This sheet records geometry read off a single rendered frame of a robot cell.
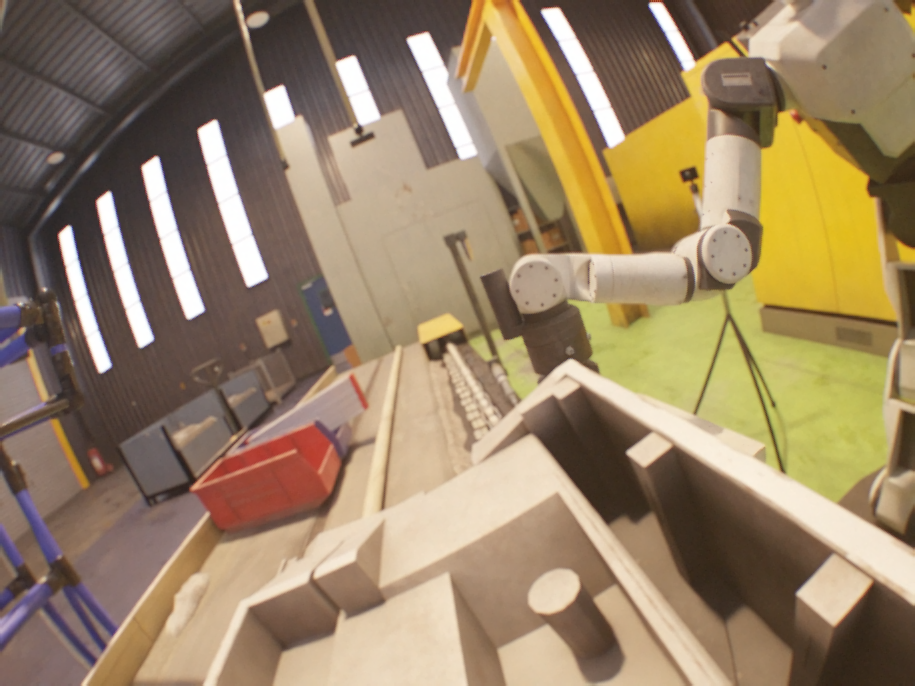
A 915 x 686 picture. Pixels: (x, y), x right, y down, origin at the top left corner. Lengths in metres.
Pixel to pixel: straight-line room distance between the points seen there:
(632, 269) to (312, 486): 0.76
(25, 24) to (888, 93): 10.40
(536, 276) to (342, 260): 5.47
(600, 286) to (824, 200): 2.05
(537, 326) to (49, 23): 10.17
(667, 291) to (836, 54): 0.44
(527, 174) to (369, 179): 2.95
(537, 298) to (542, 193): 7.66
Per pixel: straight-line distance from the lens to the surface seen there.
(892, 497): 1.18
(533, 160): 7.97
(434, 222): 5.91
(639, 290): 0.54
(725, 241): 0.56
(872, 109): 0.72
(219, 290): 10.58
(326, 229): 5.99
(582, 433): 0.36
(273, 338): 9.82
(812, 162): 2.46
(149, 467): 5.34
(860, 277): 2.48
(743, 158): 0.64
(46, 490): 11.85
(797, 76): 0.68
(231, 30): 11.67
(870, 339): 2.58
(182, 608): 0.87
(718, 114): 0.68
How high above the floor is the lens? 1.12
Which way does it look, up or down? 10 degrees down
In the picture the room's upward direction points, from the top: 22 degrees counter-clockwise
